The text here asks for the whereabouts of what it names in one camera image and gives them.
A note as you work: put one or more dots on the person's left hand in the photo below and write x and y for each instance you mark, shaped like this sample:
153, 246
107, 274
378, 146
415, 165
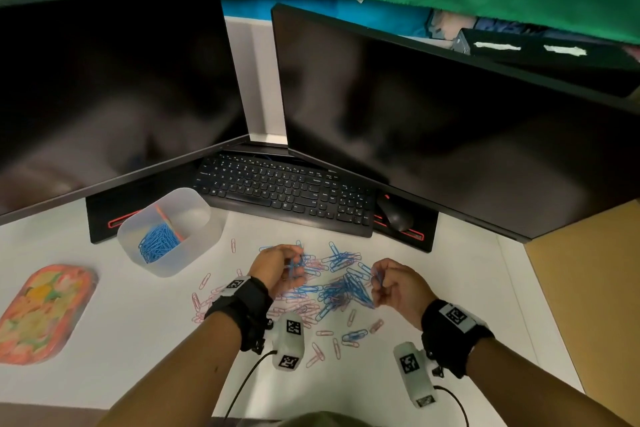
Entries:
272, 269

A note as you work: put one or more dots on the person's right hand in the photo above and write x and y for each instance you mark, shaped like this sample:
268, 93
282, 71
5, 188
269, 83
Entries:
402, 291

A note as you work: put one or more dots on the pile of blue pink paperclips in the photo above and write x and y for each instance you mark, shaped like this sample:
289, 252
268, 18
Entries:
340, 291

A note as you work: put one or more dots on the translucent plastic divided container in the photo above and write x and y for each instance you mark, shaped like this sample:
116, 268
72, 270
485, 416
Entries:
200, 236

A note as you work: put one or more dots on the heap of sorted blue paperclips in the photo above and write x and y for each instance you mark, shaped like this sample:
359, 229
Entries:
157, 244

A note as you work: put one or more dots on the person's left forearm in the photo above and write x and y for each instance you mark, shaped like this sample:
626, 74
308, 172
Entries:
175, 376

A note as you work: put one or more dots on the left wristband with marker tags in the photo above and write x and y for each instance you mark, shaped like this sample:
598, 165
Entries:
242, 311

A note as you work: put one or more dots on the wristband with marker tags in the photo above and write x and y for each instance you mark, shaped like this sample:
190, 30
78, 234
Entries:
242, 311
452, 341

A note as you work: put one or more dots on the right wristband with marker tags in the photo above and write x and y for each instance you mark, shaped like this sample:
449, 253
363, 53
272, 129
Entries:
452, 341

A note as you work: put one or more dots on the black computer mouse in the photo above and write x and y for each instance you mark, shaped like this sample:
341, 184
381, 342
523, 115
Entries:
396, 214

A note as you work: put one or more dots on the black keyboard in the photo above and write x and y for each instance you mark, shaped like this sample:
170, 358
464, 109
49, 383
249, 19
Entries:
280, 191

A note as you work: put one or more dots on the black computer monitor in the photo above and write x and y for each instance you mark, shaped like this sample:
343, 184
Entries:
110, 86
450, 126

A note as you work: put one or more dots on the black red-trimmed desk mat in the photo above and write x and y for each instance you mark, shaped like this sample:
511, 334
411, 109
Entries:
110, 206

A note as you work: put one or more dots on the floral orange tin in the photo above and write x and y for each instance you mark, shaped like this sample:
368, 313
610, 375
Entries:
45, 314

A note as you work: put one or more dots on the blue partition panel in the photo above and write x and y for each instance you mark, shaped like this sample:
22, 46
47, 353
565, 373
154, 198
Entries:
325, 14

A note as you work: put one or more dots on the black equipment white labels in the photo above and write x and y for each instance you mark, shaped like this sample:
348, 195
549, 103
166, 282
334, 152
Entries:
550, 64

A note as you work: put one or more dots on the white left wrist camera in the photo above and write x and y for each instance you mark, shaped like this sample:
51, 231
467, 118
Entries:
289, 341

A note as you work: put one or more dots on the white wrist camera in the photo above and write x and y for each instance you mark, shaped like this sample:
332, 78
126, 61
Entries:
415, 376
289, 341

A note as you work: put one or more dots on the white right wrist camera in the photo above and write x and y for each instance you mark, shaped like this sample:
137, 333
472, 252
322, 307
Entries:
415, 376

